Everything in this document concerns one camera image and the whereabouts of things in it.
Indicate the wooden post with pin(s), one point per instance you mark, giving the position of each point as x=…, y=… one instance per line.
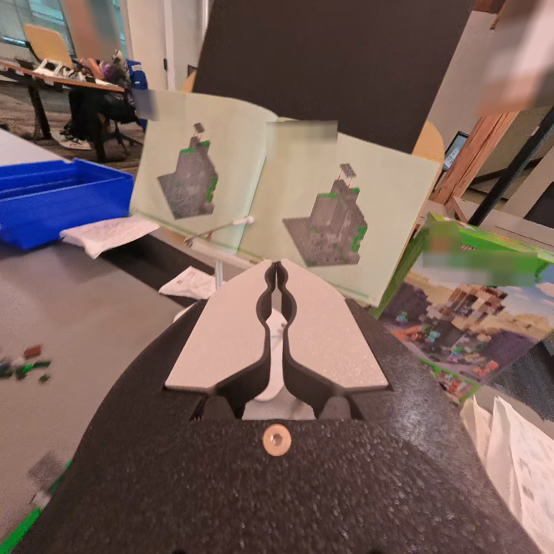
x=471, y=156

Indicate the black panel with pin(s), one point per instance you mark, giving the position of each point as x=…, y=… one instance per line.
x=324, y=65

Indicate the open building instruction booklet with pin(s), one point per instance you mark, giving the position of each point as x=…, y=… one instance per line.
x=207, y=130

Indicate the black pole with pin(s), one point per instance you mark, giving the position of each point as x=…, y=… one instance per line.
x=510, y=168

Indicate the wooden-top desk with black legs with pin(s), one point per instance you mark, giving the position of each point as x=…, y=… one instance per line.
x=26, y=71

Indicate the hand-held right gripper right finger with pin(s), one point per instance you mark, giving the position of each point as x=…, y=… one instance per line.
x=333, y=337

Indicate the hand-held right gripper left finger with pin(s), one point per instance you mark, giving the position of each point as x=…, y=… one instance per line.
x=216, y=337

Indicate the grey green toy brick model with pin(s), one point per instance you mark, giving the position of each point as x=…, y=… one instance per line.
x=21, y=528

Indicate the blue plastic bin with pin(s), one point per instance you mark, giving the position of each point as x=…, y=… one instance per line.
x=52, y=207

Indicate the white book stand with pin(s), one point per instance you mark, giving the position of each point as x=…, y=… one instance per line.
x=272, y=346

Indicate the green toy brick set box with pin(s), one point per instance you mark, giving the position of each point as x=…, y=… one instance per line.
x=476, y=337

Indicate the pile of small loose bricks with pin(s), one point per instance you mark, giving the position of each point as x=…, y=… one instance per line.
x=32, y=351

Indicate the grey desk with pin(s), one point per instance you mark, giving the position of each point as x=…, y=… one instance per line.
x=86, y=324

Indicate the tan chair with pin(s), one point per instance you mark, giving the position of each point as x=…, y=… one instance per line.
x=47, y=43

